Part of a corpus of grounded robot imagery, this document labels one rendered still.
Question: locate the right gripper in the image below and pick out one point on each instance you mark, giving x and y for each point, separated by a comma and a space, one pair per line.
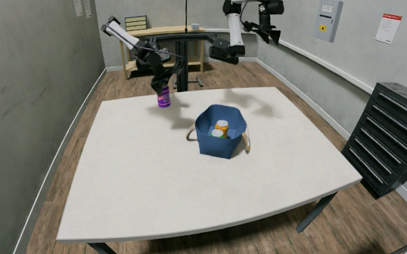
159, 72

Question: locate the purple drink can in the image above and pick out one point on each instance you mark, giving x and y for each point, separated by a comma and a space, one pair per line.
164, 100

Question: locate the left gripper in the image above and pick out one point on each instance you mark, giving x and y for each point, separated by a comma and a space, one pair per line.
265, 22

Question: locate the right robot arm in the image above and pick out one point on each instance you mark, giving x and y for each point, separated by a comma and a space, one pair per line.
153, 58

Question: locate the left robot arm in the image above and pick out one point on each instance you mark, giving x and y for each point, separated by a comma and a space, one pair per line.
237, 48

